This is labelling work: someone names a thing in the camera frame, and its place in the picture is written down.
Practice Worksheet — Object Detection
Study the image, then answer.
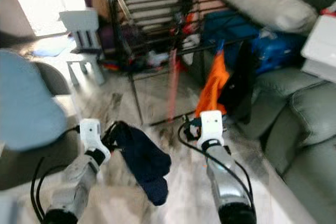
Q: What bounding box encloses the navy blue garment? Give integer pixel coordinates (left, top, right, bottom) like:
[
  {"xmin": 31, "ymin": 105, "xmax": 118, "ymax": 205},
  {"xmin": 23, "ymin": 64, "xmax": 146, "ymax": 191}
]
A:
[{"xmin": 115, "ymin": 122, "xmax": 172, "ymax": 206}]

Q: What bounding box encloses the pink plastic hanger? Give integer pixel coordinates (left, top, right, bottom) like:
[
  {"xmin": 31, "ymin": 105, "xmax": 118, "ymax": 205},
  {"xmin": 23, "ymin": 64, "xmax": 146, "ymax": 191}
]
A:
[{"xmin": 165, "ymin": 48, "xmax": 179, "ymax": 122}]

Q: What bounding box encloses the blue plastic hanger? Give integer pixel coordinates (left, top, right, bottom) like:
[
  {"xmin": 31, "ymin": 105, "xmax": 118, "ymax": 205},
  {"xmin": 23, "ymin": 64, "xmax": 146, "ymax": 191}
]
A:
[{"xmin": 218, "ymin": 39, "xmax": 227, "ymax": 57}]

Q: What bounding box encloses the orange shirt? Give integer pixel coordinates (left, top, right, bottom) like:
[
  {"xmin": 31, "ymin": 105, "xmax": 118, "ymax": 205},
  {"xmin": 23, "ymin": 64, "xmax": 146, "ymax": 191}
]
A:
[{"xmin": 194, "ymin": 51, "xmax": 230, "ymax": 120}]

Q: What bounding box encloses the black garment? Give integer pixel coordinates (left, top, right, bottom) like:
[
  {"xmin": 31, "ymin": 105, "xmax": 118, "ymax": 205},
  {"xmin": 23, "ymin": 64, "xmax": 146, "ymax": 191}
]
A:
[{"xmin": 218, "ymin": 40, "xmax": 260, "ymax": 122}]

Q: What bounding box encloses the grey folding chair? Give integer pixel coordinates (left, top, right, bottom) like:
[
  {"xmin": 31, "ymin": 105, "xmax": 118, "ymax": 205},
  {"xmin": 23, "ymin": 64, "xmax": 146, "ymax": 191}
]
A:
[{"xmin": 0, "ymin": 61, "xmax": 79, "ymax": 190}]

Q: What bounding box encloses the blue seat cushion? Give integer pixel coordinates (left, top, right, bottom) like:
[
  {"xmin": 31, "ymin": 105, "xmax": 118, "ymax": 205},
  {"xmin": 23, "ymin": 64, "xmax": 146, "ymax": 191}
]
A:
[{"xmin": 0, "ymin": 50, "xmax": 68, "ymax": 151}]

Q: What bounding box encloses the green leather sofa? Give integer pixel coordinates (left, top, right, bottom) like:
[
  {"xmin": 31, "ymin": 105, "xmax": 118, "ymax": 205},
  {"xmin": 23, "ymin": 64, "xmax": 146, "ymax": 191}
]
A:
[{"xmin": 189, "ymin": 0, "xmax": 336, "ymax": 224}]

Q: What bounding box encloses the blue floor mat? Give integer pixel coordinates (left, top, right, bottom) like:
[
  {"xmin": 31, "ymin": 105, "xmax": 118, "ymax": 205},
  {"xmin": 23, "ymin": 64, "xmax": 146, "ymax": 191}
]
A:
[{"xmin": 31, "ymin": 38, "xmax": 66, "ymax": 57}]

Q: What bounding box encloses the blue plastic storage box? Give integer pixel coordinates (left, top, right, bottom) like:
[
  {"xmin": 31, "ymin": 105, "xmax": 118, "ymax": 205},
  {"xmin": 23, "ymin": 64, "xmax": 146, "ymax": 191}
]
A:
[{"xmin": 202, "ymin": 9, "xmax": 308, "ymax": 75}]

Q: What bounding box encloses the black metal drying rack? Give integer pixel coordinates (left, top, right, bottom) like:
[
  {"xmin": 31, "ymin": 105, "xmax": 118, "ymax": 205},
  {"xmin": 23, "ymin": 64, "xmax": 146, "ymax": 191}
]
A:
[{"xmin": 100, "ymin": 0, "xmax": 247, "ymax": 125}]

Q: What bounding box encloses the pale blue child chair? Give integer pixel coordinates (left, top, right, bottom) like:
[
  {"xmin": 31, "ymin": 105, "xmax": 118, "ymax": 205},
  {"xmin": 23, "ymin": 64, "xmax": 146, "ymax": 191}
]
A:
[{"xmin": 59, "ymin": 9, "xmax": 107, "ymax": 86}]

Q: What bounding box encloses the grey white pillow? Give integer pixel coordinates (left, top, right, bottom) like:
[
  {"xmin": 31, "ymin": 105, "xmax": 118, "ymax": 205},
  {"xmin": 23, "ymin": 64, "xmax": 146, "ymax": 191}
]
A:
[{"xmin": 223, "ymin": 0, "xmax": 320, "ymax": 35}]

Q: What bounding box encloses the white printer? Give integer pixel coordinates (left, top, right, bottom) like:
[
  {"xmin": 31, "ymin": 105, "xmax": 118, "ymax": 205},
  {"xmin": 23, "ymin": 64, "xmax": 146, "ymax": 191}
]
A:
[{"xmin": 301, "ymin": 14, "xmax": 336, "ymax": 83}]

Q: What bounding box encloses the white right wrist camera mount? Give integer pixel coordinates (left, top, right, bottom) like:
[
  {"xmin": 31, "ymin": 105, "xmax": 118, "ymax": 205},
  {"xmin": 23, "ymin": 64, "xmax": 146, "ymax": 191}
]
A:
[{"xmin": 197, "ymin": 110, "xmax": 225, "ymax": 148}]

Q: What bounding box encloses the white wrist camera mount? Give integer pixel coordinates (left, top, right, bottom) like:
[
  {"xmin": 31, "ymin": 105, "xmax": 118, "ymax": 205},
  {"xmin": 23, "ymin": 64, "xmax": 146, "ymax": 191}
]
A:
[
  {"xmin": 197, "ymin": 110, "xmax": 225, "ymax": 148},
  {"xmin": 80, "ymin": 119, "xmax": 111, "ymax": 156}
]

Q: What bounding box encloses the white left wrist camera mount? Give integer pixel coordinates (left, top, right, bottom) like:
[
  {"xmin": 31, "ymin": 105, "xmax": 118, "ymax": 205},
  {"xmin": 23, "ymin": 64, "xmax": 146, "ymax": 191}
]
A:
[{"xmin": 80, "ymin": 119, "xmax": 111, "ymax": 156}]

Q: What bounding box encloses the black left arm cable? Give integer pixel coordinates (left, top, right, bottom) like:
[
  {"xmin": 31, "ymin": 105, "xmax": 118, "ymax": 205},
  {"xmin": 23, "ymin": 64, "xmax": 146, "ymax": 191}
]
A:
[
  {"xmin": 36, "ymin": 156, "xmax": 64, "ymax": 219},
  {"xmin": 30, "ymin": 127, "xmax": 82, "ymax": 223}
]

